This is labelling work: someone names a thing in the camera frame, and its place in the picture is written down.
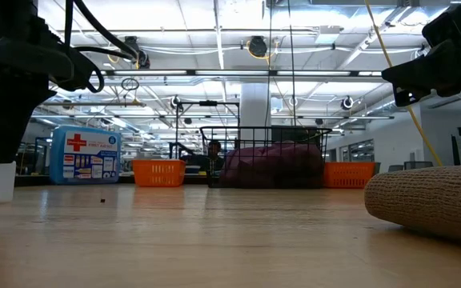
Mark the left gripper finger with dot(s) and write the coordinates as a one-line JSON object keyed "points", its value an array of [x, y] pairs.
{"points": [[10, 120]]}

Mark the brown bandage roll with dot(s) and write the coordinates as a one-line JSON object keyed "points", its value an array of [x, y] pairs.
{"points": [[434, 200]]}

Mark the maroon cloth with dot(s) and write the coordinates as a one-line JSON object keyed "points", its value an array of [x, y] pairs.
{"points": [[270, 164]]}

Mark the orange plastic bin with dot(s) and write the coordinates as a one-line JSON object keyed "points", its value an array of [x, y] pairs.
{"points": [[348, 174], [158, 174]]}

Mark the dark equipment rack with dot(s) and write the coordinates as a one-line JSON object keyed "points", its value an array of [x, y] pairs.
{"points": [[34, 158]]}

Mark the blue first aid kit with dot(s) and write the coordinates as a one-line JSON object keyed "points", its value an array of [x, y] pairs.
{"points": [[84, 160]]}

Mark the long ceiling light strip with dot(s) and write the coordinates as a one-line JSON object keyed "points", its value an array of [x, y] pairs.
{"points": [[294, 117], [230, 73]]}

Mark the black perforated panel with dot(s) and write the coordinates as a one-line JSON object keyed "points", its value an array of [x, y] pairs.
{"points": [[300, 134]]}

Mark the white building column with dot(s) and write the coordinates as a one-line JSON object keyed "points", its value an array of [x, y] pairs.
{"points": [[255, 108]]}

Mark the person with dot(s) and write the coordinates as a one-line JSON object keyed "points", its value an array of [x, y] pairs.
{"points": [[214, 149]]}

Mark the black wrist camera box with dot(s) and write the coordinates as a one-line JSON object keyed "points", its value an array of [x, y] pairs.
{"points": [[78, 72]]}

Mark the black background frame rig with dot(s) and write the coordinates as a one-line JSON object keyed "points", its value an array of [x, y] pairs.
{"points": [[208, 103]]}

